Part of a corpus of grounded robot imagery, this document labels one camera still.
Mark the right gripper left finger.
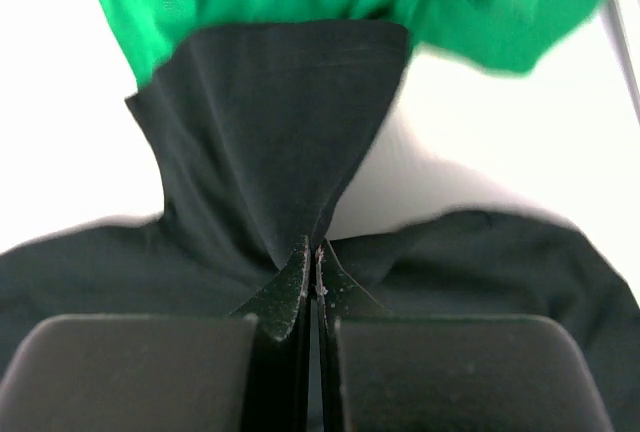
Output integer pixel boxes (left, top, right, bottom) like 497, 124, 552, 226
1, 241, 311, 431

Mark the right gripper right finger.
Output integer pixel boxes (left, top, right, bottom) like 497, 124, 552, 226
315, 244, 613, 431

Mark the black t shirt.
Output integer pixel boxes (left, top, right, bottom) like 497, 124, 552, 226
1, 20, 639, 431

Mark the right aluminium frame post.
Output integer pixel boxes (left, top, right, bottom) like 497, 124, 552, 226
602, 0, 639, 119

